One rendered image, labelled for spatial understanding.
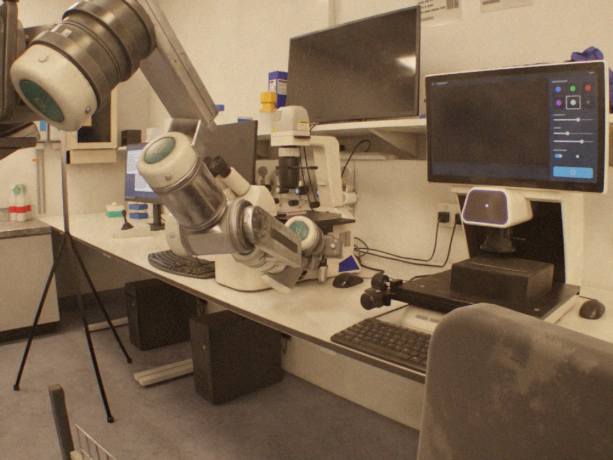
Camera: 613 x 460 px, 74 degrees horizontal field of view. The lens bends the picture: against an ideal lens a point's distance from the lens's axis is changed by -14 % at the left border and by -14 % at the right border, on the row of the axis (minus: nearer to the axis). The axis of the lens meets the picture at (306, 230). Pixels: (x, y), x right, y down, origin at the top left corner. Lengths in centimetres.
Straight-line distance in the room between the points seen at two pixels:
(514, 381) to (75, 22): 64
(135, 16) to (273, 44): 210
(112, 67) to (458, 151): 81
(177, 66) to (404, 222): 134
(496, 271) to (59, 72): 81
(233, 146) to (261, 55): 106
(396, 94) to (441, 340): 130
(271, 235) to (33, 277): 252
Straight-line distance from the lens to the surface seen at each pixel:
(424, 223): 182
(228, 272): 137
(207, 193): 77
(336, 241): 129
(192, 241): 85
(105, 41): 62
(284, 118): 147
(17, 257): 321
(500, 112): 110
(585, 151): 104
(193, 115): 76
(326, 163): 158
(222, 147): 190
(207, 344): 215
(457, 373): 53
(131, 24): 64
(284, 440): 200
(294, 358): 251
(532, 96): 107
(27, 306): 329
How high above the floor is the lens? 111
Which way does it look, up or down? 8 degrees down
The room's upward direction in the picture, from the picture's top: straight up
